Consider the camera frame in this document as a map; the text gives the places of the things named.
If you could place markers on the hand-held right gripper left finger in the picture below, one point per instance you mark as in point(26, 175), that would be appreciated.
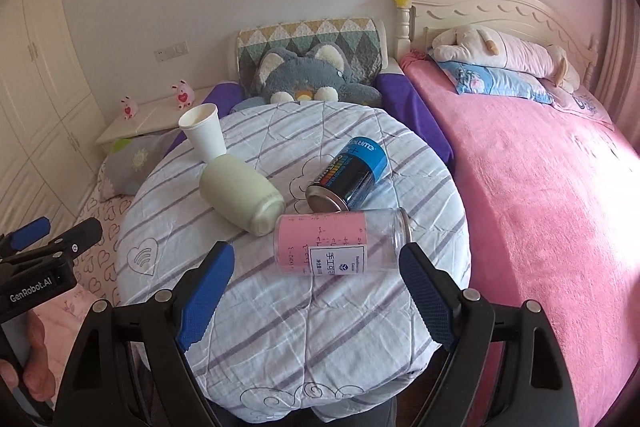
point(207, 297)

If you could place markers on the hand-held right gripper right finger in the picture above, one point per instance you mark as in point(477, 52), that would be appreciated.
point(425, 297)

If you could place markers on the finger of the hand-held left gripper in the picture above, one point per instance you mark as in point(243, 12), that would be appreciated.
point(80, 234)
point(30, 232)

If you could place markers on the pink labelled clear cup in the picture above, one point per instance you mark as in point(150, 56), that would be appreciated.
point(325, 239)

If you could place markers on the pale green cup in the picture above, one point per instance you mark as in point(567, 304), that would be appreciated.
point(235, 192)

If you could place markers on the white paper cup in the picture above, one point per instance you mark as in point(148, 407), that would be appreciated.
point(205, 132)

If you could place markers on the person's left hand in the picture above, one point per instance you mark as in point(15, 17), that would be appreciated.
point(40, 357)

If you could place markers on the heart print bedsheet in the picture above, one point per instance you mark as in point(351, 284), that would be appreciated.
point(105, 252)

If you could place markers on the grey flower cushion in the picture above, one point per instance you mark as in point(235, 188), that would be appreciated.
point(135, 162)

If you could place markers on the striped white tablecloth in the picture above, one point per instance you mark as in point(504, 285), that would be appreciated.
point(310, 332)

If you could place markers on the cream wardrobe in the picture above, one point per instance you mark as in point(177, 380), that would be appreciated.
point(40, 107)

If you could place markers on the pink fleece blanket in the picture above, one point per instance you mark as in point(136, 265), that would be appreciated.
point(525, 207)

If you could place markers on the pink rabbit figurine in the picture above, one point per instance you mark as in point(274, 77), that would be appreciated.
point(129, 108)
point(182, 96)

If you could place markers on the white nightstand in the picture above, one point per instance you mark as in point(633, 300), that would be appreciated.
point(150, 117)

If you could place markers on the blue and black can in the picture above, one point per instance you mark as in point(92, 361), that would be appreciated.
point(350, 172)

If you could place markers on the purple blanket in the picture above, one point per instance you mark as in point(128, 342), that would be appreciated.
point(400, 97)

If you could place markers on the blue printed pillow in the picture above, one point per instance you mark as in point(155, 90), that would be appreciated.
point(480, 79)

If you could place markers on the grey plush toy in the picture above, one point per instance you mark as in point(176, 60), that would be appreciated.
point(310, 77)

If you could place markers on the pink printed pillow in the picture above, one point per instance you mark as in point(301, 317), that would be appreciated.
point(585, 104)

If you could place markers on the cream long plush toy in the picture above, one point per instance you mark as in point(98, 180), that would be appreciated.
point(500, 52)

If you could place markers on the quilted diamond pattern cover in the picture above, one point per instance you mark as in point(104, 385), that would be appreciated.
point(360, 42)

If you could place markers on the cream wooden headboard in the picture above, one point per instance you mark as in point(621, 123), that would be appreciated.
point(480, 7)

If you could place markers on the yellow star ornament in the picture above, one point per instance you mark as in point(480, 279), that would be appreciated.
point(400, 0)

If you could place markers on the pink curtain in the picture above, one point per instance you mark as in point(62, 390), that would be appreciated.
point(625, 57)

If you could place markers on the white wall socket panel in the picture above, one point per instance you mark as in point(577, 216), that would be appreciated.
point(171, 50)

